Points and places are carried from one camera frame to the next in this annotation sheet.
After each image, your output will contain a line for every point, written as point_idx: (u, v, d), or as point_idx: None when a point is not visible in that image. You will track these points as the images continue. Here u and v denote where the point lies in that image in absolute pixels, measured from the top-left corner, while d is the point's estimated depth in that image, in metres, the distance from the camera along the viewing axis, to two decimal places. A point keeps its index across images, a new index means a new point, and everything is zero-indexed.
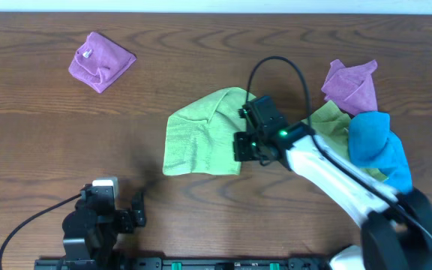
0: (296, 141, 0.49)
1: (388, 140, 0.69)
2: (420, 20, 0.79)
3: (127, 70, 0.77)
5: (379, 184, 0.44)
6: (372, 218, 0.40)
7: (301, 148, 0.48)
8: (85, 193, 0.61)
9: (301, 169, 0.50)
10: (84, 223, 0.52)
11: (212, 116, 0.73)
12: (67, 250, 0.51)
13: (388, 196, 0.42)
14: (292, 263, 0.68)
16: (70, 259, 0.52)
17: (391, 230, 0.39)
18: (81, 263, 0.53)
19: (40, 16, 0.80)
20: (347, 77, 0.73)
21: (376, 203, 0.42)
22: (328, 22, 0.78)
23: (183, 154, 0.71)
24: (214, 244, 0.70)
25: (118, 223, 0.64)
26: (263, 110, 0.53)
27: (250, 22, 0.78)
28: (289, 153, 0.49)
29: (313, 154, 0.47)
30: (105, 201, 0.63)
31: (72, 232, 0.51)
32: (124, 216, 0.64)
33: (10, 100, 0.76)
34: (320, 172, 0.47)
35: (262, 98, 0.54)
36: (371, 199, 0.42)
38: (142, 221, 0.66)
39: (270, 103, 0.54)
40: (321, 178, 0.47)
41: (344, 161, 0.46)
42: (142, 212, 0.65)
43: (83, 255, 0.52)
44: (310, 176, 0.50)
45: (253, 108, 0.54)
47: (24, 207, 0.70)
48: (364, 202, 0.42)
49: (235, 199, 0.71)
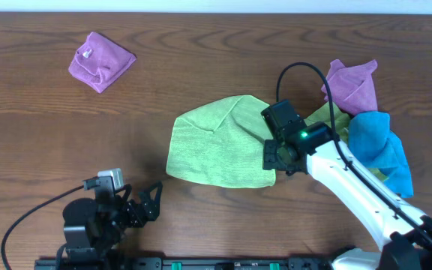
0: (319, 145, 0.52)
1: (388, 140, 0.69)
2: (421, 19, 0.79)
3: (127, 70, 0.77)
5: (406, 206, 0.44)
6: (395, 241, 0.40)
7: (324, 154, 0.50)
8: (88, 184, 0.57)
9: (323, 176, 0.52)
10: (85, 211, 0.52)
11: (221, 123, 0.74)
12: (67, 236, 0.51)
13: (413, 219, 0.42)
14: (292, 263, 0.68)
16: (70, 247, 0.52)
17: (414, 254, 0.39)
18: (81, 252, 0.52)
19: (39, 16, 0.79)
20: (347, 77, 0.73)
21: (400, 224, 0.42)
22: (328, 22, 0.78)
23: (189, 158, 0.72)
24: (214, 244, 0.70)
25: (125, 216, 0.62)
26: (280, 114, 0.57)
27: (250, 22, 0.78)
28: (309, 157, 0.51)
29: (336, 163, 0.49)
30: (108, 193, 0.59)
31: (72, 220, 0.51)
32: (129, 208, 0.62)
33: (10, 100, 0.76)
34: (343, 183, 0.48)
35: (280, 103, 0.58)
36: (394, 218, 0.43)
38: (152, 216, 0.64)
39: (288, 109, 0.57)
40: (342, 187, 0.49)
41: (369, 175, 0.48)
42: (148, 205, 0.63)
43: (83, 243, 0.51)
44: (332, 185, 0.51)
45: (271, 112, 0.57)
47: (25, 207, 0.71)
48: (385, 219, 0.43)
49: (235, 199, 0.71)
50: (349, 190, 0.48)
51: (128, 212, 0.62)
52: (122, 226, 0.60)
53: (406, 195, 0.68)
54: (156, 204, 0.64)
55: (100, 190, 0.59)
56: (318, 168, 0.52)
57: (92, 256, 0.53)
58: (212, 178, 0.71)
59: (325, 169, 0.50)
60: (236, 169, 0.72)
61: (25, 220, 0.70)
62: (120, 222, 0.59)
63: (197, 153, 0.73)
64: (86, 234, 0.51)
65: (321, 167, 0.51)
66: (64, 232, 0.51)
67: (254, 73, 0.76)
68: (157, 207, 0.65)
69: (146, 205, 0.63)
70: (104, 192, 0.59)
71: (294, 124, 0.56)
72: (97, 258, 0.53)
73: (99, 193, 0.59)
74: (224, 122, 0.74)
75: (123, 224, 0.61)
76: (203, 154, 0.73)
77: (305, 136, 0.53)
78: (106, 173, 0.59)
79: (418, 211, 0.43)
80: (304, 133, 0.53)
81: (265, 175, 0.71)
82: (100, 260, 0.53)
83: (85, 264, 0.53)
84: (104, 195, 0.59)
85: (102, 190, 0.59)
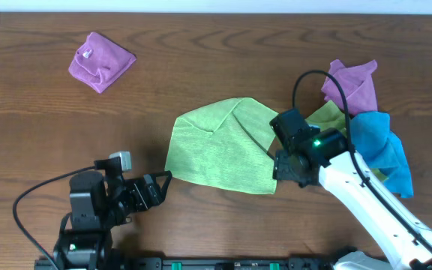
0: (333, 157, 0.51)
1: (388, 139, 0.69)
2: (421, 20, 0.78)
3: (127, 70, 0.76)
5: (427, 232, 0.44)
6: None
7: (340, 169, 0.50)
8: (98, 163, 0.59)
9: (339, 190, 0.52)
10: (90, 180, 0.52)
11: (221, 124, 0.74)
12: (73, 203, 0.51)
13: None
14: (292, 263, 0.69)
16: (75, 216, 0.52)
17: None
18: (85, 220, 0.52)
19: (39, 16, 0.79)
20: (347, 77, 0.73)
21: (420, 250, 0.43)
22: (328, 22, 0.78)
23: (187, 158, 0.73)
24: (214, 244, 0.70)
25: (131, 198, 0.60)
26: (289, 122, 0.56)
27: (250, 22, 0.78)
28: (323, 169, 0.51)
29: (354, 179, 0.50)
30: (116, 172, 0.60)
31: (77, 187, 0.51)
32: (134, 189, 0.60)
33: (10, 100, 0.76)
34: (361, 200, 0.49)
35: (290, 112, 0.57)
36: (415, 244, 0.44)
38: (157, 199, 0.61)
39: (295, 117, 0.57)
40: (357, 205, 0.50)
41: (387, 195, 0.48)
42: (153, 187, 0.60)
43: (87, 211, 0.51)
44: (346, 199, 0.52)
45: (282, 120, 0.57)
47: (25, 208, 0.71)
48: (405, 245, 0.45)
49: (235, 199, 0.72)
50: (368, 208, 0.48)
51: (133, 194, 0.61)
52: (127, 208, 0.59)
53: (406, 195, 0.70)
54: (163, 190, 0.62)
55: (109, 171, 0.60)
56: (332, 182, 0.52)
57: (95, 226, 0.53)
58: (210, 179, 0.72)
59: (341, 185, 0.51)
60: (235, 171, 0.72)
61: (25, 220, 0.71)
62: (125, 203, 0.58)
63: (196, 154, 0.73)
64: (91, 202, 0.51)
65: (337, 183, 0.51)
66: (70, 199, 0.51)
67: (254, 73, 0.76)
68: (162, 192, 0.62)
69: (151, 187, 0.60)
70: (113, 172, 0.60)
71: (304, 132, 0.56)
72: (100, 227, 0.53)
73: (108, 173, 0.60)
74: (224, 124, 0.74)
75: (128, 205, 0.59)
76: (202, 154, 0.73)
77: (317, 145, 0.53)
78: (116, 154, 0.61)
79: None
80: (317, 141, 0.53)
81: (265, 183, 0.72)
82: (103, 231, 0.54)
83: (87, 232, 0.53)
84: (112, 175, 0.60)
85: (111, 170, 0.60)
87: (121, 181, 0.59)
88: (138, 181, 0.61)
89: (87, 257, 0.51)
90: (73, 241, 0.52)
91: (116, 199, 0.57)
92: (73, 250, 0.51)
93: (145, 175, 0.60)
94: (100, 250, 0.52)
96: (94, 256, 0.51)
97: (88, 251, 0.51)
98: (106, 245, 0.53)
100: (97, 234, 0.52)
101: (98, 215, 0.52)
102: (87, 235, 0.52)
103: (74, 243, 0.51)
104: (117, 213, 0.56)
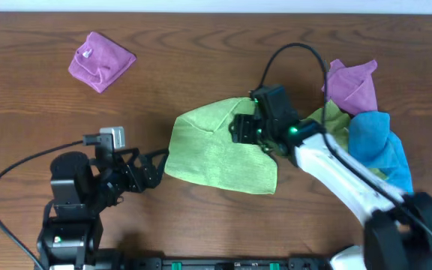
0: (307, 139, 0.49)
1: (388, 140, 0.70)
2: (423, 19, 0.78)
3: (127, 70, 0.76)
5: (388, 185, 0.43)
6: (376, 217, 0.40)
7: (311, 147, 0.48)
8: (87, 139, 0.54)
9: (310, 166, 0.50)
10: (73, 165, 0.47)
11: (221, 124, 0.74)
12: (55, 192, 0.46)
13: (395, 197, 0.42)
14: (292, 263, 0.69)
16: (58, 204, 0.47)
17: (395, 230, 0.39)
18: (70, 209, 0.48)
19: (38, 15, 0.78)
20: (347, 77, 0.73)
21: (381, 202, 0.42)
22: (329, 22, 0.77)
23: (187, 158, 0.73)
24: (214, 244, 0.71)
25: (124, 178, 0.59)
26: (275, 102, 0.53)
27: (250, 22, 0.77)
28: (298, 150, 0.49)
29: (322, 153, 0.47)
30: (106, 152, 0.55)
31: (58, 172, 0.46)
32: (127, 170, 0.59)
33: (10, 100, 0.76)
34: (330, 171, 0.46)
35: (274, 91, 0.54)
36: (377, 198, 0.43)
38: (151, 181, 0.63)
39: (283, 97, 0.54)
40: (328, 176, 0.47)
41: (354, 161, 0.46)
42: (148, 170, 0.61)
43: (72, 199, 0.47)
44: (318, 172, 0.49)
45: (266, 100, 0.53)
47: (26, 207, 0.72)
48: (370, 202, 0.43)
49: (235, 199, 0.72)
50: (337, 178, 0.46)
51: (127, 175, 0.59)
52: (118, 189, 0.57)
53: None
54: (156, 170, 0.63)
55: (99, 149, 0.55)
56: (304, 160, 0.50)
57: (82, 213, 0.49)
58: (210, 179, 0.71)
59: (310, 159, 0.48)
60: (235, 171, 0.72)
61: (25, 219, 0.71)
62: (116, 184, 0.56)
63: (196, 154, 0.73)
64: (76, 190, 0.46)
65: (307, 157, 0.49)
66: (51, 186, 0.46)
67: (254, 73, 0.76)
68: (156, 174, 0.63)
69: (146, 169, 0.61)
70: (103, 151, 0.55)
71: (287, 117, 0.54)
72: (88, 214, 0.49)
73: (98, 152, 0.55)
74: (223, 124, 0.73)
75: (119, 186, 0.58)
76: (202, 154, 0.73)
77: (295, 133, 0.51)
78: (108, 131, 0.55)
79: (399, 190, 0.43)
80: (295, 128, 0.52)
81: (265, 184, 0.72)
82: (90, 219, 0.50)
83: (73, 222, 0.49)
84: (101, 154, 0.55)
85: (101, 149, 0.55)
87: (112, 162, 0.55)
88: (131, 163, 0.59)
89: (74, 250, 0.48)
90: (58, 232, 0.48)
91: (106, 181, 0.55)
92: (59, 243, 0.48)
93: (139, 156, 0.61)
94: (88, 241, 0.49)
96: (83, 248, 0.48)
97: (76, 243, 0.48)
98: (94, 235, 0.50)
100: (84, 224, 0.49)
101: (85, 202, 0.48)
102: (73, 226, 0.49)
103: (59, 235, 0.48)
104: (107, 195, 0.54)
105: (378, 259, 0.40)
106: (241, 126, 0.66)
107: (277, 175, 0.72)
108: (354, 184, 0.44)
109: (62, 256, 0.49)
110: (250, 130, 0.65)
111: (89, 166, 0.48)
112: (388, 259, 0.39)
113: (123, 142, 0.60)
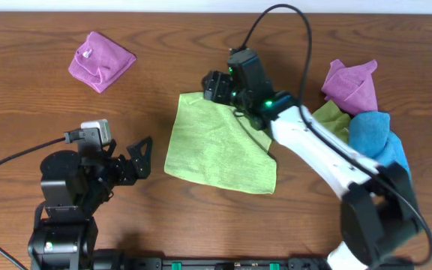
0: (281, 112, 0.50)
1: (389, 140, 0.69)
2: (421, 19, 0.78)
3: (127, 70, 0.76)
5: (362, 157, 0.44)
6: (354, 190, 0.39)
7: (286, 119, 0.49)
8: (70, 136, 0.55)
9: (286, 139, 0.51)
10: (65, 165, 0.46)
11: (222, 124, 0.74)
12: (45, 193, 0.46)
13: (369, 168, 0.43)
14: (292, 263, 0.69)
16: (50, 205, 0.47)
17: (370, 201, 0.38)
18: (62, 211, 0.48)
19: (38, 15, 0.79)
20: (347, 77, 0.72)
21: (355, 174, 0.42)
22: (328, 22, 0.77)
23: (187, 157, 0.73)
24: (214, 244, 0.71)
25: (115, 172, 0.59)
26: (250, 72, 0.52)
27: (250, 22, 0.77)
28: (274, 123, 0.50)
29: (297, 125, 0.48)
30: (94, 146, 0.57)
31: (49, 173, 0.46)
32: (118, 163, 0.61)
33: (9, 100, 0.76)
34: (307, 145, 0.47)
35: (250, 59, 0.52)
36: (353, 171, 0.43)
38: (144, 172, 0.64)
39: (259, 67, 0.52)
40: (307, 151, 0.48)
41: (329, 135, 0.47)
42: (139, 162, 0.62)
43: (64, 202, 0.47)
44: (295, 148, 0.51)
45: (241, 69, 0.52)
47: (26, 208, 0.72)
48: (346, 175, 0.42)
49: (235, 199, 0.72)
50: (317, 157, 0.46)
51: (118, 169, 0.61)
52: (109, 184, 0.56)
53: None
54: (147, 161, 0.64)
55: (84, 144, 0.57)
56: (281, 134, 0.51)
57: (74, 216, 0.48)
58: (209, 178, 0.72)
59: (286, 130, 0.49)
60: (235, 171, 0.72)
61: (25, 219, 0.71)
62: (107, 179, 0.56)
63: (196, 153, 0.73)
64: (67, 192, 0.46)
65: (283, 129, 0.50)
66: (41, 187, 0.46)
67: None
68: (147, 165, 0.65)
69: (137, 161, 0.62)
70: (89, 145, 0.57)
71: (262, 86, 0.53)
72: (80, 217, 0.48)
73: (83, 147, 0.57)
74: (224, 124, 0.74)
75: (110, 180, 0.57)
76: (202, 154, 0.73)
77: (269, 106, 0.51)
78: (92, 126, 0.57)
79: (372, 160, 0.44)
80: (269, 102, 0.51)
81: (265, 184, 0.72)
82: (84, 222, 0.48)
83: (66, 225, 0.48)
84: (88, 150, 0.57)
85: (85, 143, 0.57)
87: (100, 157, 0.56)
88: (121, 156, 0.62)
89: (67, 255, 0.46)
90: (50, 237, 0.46)
91: (97, 175, 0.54)
92: (51, 248, 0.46)
93: (128, 146, 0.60)
94: (82, 246, 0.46)
96: (76, 253, 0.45)
97: (70, 249, 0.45)
98: (88, 239, 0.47)
100: (77, 229, 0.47)
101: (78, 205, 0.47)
102: (66, 231, 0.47)
103: (51, 241, 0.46)
104: (100, 189, 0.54)
105: (353, 231, 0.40)
106: (214, 82, 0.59)
107: (277, 175, 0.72)
108: (331, 161, 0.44)
109: (56, 262, 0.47)
110: (225, 90, 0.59)
111: (81, 165, 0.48)
112: (365, 232, 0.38)
113: (109, 136, 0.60)
